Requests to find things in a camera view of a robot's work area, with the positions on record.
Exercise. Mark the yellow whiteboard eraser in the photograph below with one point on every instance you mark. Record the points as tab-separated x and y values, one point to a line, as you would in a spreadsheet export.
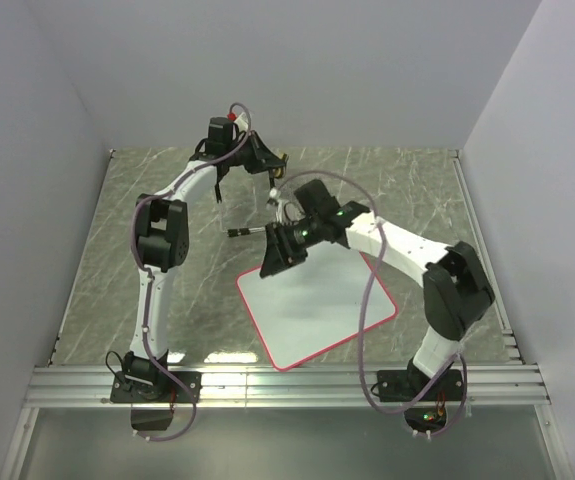
279	171

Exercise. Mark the wire whiteboard easel stand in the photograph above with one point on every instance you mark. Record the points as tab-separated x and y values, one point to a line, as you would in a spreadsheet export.
240	207

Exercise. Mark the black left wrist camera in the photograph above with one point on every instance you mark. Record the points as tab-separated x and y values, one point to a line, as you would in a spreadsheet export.
223	133

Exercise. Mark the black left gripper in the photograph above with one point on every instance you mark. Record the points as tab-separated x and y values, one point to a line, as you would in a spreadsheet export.
263	158

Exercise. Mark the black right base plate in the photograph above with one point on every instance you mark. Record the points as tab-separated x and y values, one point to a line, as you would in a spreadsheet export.
397	386

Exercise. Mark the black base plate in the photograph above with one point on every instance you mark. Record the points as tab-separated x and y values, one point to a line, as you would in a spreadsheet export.
397	386
126	391

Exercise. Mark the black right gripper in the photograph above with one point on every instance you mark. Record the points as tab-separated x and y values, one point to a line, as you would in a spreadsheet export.
280	252

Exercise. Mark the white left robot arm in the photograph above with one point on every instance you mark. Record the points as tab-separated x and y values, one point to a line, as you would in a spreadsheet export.
160	244

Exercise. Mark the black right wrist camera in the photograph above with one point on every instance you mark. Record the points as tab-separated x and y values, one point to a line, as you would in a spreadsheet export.
310	199

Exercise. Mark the pink framed whiteboard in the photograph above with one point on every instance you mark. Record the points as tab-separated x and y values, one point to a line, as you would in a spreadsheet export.
309	309

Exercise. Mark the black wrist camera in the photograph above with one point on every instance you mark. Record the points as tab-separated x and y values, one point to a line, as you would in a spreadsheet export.
310	199
223	133

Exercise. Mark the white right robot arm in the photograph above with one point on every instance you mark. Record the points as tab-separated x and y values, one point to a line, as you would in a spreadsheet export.
456	290

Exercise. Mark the aluminium mounting rail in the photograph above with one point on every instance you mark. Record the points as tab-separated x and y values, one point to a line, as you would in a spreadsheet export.
256	386

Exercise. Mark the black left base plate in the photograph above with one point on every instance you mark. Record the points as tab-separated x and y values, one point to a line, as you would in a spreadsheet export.
126	391

